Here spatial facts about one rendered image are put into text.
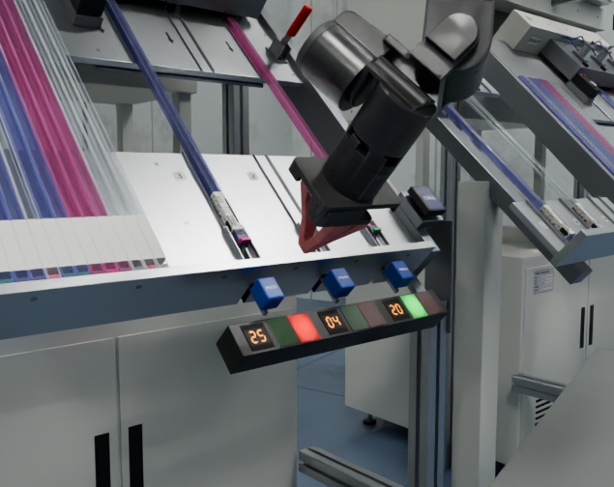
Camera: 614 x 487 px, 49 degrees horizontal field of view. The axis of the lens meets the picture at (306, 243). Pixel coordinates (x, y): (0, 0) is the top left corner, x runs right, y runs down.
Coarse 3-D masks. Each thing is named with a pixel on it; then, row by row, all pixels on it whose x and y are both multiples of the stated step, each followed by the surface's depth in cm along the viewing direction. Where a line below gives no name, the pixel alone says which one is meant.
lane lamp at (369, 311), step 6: (360, 306) 82; (366, 306) 83; (372, 306) 83; (366, 312) 82; (372, 312) 82; (378, 312) 83; (366, 318) 81; (372, 318) 82; (378, 318) 82; (372, 324) 81; (378, 324) 81; (384, 324) 82
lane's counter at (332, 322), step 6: (318, 312) 78; (324, 312) 78; (330, 312) 79; (336, 312) 79; (324, 318) 77; (330, 318) 78; (336, 318) 78; (324, 324) 77; (330, 324) 77; (336, 324) 78; (342, 324) 78; (330, 330) 77; (336, 330) 77; (342, 330) 78; (348, 330) 78
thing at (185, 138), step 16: (112, 0) 98; (112, 16) 97; (128, 32) 95; (144, 64) 91; (160, 80) 90; (160, 96) 88; (176, 112) 87; (176, 128) 85; (192, 144) 84; (192, 160) 83; (208, 176) 81; (208, 192) 81
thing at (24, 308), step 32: (288, 256) 77; (320, 256) 80; (352, 256) 83; (384, 256) 88; (416, 256) 93; (0, 288) 56; (32, 288) 58; (64, 288) 59; (96, 288) 62; (128, 288) 64; (160, 288) 67; (192, 288) 70; (224, 288) 74; (288, 288) 81; (320, 288) 86; (0, 320) 59; (32, 320) 61; (64, 320) 63; (96, 320) 66; (128, 320) 69
